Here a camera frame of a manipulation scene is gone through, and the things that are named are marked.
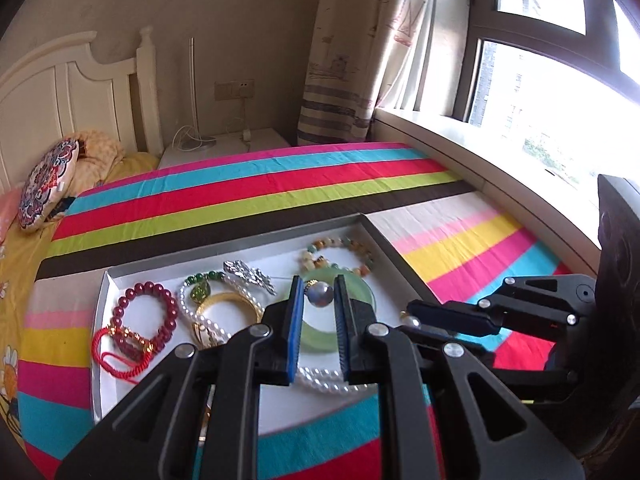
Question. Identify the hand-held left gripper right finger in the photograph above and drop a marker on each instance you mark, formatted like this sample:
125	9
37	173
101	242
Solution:
342	330

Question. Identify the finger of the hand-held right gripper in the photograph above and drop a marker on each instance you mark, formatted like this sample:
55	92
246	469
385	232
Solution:
450	317
425	337

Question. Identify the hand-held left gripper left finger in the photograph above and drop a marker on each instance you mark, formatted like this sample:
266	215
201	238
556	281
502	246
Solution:
295	330

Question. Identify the pearl earring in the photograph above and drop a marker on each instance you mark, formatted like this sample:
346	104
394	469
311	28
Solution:
410	319

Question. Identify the large grey pearl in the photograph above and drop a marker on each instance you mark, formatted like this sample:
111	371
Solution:
320	294

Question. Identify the gold bangle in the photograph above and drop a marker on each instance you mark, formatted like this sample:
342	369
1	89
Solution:
225	299

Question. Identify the grey box with white lining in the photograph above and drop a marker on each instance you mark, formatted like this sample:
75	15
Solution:
160	272

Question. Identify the green jade bangle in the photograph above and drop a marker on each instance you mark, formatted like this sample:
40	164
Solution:
320	342

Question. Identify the silver brooch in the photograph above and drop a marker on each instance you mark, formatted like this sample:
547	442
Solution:
245	271

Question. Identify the green pendant with green beads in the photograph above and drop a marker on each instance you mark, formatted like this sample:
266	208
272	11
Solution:
200	292

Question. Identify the striped colourful blanket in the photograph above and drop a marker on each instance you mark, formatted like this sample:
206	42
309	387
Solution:
250	180

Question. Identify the white window sill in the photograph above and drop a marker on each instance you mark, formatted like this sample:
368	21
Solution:
450	145

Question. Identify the white nightstand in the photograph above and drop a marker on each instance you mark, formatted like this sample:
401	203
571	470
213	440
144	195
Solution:
235	142

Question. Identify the dark framed window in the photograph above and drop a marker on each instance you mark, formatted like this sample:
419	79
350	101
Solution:
525	85

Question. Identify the yellow floral pillow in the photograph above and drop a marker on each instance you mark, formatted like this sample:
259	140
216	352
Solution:
100	152

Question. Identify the yellow floral bed sheet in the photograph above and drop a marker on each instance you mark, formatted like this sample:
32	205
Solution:
20	280

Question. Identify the round patterned cushion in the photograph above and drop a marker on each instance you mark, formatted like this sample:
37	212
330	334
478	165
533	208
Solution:
47	185

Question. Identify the printed beige curtain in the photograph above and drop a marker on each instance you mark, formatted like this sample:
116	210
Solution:
345	35

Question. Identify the pink pillow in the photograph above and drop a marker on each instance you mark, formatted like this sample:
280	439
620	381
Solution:
6	215

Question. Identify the cream wooden headboard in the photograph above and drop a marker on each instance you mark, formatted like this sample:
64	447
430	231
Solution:
45	105

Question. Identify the wall socket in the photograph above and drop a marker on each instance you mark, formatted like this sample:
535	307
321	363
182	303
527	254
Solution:
232	90

